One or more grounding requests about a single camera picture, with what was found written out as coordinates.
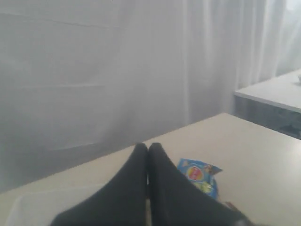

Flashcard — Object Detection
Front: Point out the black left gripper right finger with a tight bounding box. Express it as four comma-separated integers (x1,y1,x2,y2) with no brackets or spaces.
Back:
148,143,251,226

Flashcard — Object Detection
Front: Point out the grey side table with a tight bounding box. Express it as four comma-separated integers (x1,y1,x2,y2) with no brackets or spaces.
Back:
234,69,301,139

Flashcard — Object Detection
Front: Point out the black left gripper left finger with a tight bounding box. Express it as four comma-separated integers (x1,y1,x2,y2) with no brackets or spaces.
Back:
51,143,148,226

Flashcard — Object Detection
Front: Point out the white perforated plastic basket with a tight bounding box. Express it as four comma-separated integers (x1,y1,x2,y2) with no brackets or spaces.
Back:
5,191,78,226

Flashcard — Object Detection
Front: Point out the blue chips bag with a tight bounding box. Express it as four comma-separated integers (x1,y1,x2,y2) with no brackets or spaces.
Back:
177,158,223,200

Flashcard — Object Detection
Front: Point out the white curtain backdrop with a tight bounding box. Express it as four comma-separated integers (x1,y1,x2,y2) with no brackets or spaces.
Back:
0,0,301,192

